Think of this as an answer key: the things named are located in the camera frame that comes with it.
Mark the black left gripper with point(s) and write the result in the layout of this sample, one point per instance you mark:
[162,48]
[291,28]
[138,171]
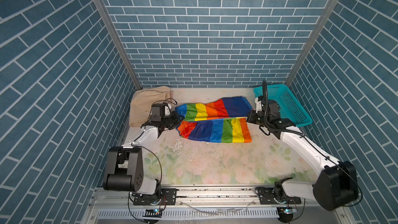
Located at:
[174,115]

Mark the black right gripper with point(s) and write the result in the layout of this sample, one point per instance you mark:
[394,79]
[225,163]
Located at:
[251,117]

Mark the beige shorts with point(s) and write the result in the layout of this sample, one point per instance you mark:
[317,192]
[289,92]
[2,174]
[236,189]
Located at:
[141,102]

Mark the red shorts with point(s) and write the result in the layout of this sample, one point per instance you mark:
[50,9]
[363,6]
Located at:
[222,121]

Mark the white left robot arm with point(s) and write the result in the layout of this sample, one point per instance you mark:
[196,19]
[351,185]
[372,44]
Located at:
[124,170]

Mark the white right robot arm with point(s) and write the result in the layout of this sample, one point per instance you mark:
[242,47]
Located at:
[336,184]

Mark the teal plastic laundry basket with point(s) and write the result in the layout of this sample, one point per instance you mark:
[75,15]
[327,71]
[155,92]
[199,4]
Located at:
[289,105]

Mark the right controller board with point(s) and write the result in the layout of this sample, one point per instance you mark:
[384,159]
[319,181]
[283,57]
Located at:
[285,214]

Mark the controller board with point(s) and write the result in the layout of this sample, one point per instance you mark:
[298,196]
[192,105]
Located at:
[285,214]
[152,216]

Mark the left controller board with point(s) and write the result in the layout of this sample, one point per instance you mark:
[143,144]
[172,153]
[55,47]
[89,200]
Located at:
[152,216]

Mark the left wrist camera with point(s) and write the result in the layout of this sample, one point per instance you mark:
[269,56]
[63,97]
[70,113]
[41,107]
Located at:
[159,111]

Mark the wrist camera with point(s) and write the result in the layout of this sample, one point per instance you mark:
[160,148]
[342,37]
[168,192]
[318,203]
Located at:
[272,105]
[159,111]

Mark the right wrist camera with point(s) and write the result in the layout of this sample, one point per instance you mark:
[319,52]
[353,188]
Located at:
[272,105]

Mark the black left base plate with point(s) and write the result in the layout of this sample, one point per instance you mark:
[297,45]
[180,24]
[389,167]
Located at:
[163,197]

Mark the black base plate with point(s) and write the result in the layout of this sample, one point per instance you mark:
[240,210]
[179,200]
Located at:
[163,197]
[266,197]

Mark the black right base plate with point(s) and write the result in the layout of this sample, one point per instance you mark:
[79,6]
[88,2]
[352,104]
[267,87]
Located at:
[266,197]

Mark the aluminium front rail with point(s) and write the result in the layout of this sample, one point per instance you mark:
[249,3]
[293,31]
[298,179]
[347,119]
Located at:
[208,205]

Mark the aluminium right corner post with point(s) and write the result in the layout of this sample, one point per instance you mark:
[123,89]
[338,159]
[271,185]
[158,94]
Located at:
[321,22]

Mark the aluminium corner post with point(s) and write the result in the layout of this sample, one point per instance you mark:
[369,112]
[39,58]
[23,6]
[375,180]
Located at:
[101,8]
[321,22]

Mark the aluminium left corner post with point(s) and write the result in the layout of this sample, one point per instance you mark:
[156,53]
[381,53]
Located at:
[101,8]

